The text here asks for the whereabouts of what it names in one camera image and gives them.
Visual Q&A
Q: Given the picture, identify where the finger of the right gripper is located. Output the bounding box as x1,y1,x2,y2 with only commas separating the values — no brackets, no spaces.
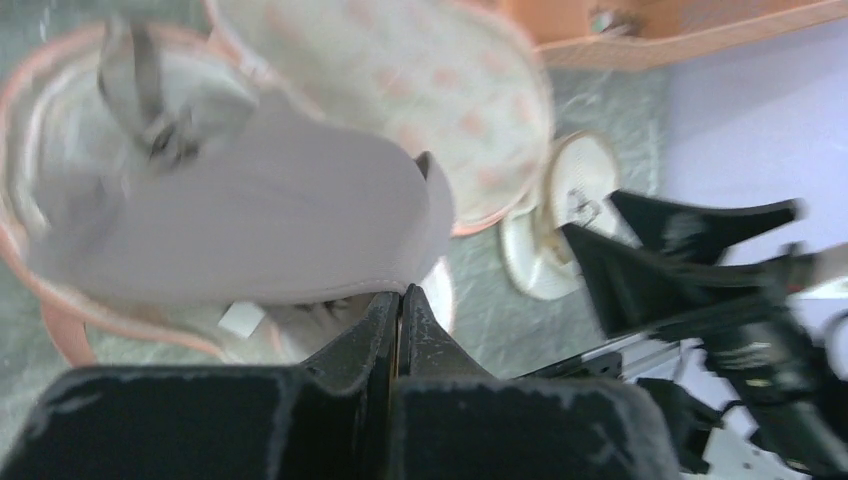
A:
562,224,769,338
609,190,800,265

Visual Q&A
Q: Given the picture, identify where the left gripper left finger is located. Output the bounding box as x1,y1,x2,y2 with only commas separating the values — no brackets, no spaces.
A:
1,293,401,479

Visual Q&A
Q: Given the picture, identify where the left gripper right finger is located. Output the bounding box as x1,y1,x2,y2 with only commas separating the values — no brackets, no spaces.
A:
390,283,684,480

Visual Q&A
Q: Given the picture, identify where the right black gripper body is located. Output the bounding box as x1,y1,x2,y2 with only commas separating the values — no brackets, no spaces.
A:
702,244,847,477

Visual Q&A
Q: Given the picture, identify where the floral pink laundry bag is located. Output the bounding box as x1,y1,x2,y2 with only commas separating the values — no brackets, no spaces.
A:
1,1,553,366

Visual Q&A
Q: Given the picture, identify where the orange file organizer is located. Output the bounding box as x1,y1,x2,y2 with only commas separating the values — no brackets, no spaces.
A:
494,1,847,71

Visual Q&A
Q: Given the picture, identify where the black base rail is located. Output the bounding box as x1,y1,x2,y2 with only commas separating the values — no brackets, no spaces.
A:
518,334,701,384

